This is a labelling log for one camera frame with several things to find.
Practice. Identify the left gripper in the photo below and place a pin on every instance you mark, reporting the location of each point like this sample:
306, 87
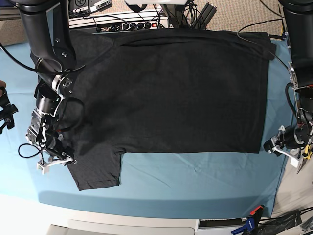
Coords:
293, 137

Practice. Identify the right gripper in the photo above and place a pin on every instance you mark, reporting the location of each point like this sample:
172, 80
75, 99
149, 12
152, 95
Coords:
43, 135

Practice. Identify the black T-shirt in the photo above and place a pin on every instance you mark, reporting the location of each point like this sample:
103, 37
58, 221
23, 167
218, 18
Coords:
165, 91

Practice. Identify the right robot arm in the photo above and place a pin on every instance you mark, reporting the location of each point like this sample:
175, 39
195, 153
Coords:
47, 29

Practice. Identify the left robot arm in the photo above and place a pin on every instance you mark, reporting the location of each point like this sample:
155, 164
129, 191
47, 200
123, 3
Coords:
298, 15

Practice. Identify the teal table cloth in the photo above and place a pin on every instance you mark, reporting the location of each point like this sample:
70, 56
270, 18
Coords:
188, 186

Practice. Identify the blue orange clamp bottom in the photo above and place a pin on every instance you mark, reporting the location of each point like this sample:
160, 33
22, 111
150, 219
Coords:
251, 224

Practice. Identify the white power strip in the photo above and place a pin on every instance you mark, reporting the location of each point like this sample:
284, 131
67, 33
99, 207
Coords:
160, 22

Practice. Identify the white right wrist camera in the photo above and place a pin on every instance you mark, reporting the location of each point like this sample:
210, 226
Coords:
44, 167

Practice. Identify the yellow handled pliers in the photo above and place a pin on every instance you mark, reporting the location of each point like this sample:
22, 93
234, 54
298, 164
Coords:
306, 156

